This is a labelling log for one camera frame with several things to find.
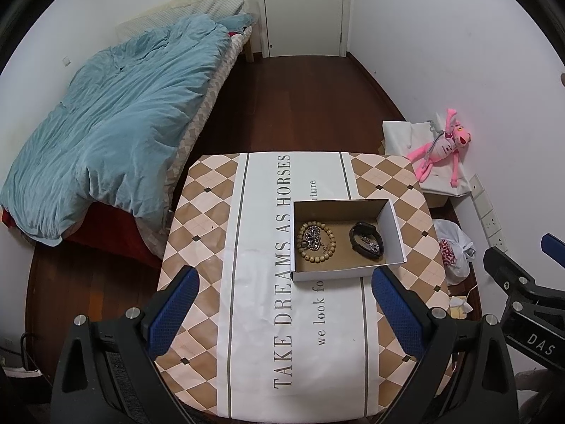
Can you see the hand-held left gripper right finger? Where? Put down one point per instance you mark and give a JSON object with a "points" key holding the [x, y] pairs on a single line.
{"points": [[397, 313]]}

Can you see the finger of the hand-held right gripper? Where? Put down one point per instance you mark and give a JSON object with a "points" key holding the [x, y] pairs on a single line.
{"points": [[521, 291], [555, 249]]}

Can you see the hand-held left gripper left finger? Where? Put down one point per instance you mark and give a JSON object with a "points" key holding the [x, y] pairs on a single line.
{"points": [[172, 313]]}

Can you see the cardboard box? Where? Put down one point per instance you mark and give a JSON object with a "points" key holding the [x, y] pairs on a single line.
{"points": [[393, 234]]}

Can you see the black smart band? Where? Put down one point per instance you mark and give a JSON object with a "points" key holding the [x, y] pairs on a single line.
{"points": [[355, 240]]}

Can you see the person's right forearm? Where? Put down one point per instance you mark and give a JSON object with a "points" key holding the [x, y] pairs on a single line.
{"points": [[538, 382]]}

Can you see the pale yellow packet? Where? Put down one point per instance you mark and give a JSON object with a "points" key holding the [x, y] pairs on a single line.
{"points": [[459, 307]]}

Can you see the white plastic bag red print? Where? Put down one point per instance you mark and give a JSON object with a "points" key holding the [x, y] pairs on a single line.
{"points": [[454, 251]]}

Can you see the checkered printed tablecloth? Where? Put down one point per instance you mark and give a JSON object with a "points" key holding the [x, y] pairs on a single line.
{"points": [[265, 318]]}

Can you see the pink plush toy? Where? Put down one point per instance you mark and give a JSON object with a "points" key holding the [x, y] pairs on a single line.
{"points": [[441, 148]]}

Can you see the white tote bag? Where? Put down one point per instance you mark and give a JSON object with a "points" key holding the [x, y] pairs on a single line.
{"points": [[399, 137]]}

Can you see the bed with checked mattress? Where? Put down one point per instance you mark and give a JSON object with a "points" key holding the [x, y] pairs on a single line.
{"points": [[194, 128]]}

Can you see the blue duvet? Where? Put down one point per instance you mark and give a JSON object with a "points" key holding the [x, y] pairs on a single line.
{"points": [[110, 132]]}

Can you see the grey checked pillow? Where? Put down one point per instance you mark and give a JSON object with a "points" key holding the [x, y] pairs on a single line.
{"points": [[227, 6]]}

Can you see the white door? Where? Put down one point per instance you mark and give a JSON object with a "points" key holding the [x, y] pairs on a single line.
{"points": [[304, 9]]}

